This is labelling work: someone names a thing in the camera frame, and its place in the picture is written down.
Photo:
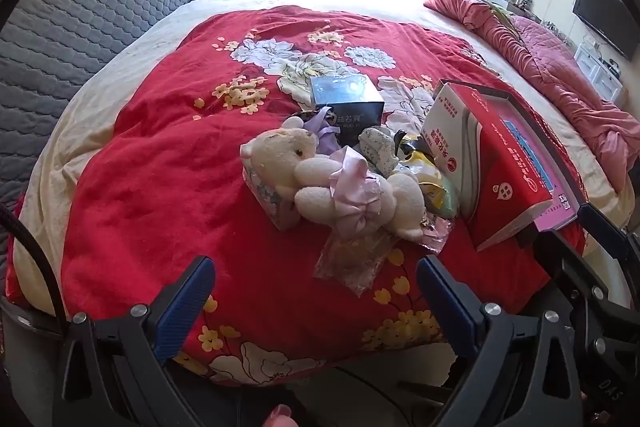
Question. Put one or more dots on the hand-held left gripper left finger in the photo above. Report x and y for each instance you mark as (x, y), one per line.
(184, 307)

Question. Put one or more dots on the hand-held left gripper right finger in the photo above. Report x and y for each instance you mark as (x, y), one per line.
(445, 307)

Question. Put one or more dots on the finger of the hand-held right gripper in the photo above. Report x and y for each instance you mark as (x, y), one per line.
(565, 259)
(602, 226)

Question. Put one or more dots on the red cardboard box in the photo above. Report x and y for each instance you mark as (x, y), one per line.
(510, 187)

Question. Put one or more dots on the white floral cloth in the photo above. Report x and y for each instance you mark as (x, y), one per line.
(377, 146)

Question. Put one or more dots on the cream teddy bear lilac ribbon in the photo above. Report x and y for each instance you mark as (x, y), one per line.
(310, 172)

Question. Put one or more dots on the clear plastic bag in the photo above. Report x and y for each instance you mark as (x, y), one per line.
(350, 262)

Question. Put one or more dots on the red floral blanket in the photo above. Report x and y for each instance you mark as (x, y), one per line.
(165, 187)

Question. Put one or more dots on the floral tissue pack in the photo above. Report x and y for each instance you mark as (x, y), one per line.
(272, 207)

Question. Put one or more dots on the white cabinet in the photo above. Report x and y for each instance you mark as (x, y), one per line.
(600, 74)

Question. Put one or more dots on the pink quilt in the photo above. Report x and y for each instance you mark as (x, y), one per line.
(550, 62)

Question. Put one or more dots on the white red printed carton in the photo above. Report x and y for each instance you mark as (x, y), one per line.
(447, 119)

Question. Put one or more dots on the black flat television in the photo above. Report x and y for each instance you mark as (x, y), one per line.
(602, 14)

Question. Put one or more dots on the dark glossy box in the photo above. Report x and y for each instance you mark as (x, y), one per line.
(345, 99)

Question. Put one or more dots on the yellow green cloth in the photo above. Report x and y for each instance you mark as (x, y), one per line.
(501, 16)

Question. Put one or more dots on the cream bed sheet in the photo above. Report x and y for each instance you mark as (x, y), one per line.
(135, 57)

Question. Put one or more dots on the grey quilted headboard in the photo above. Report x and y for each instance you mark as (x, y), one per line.
(75, 7)

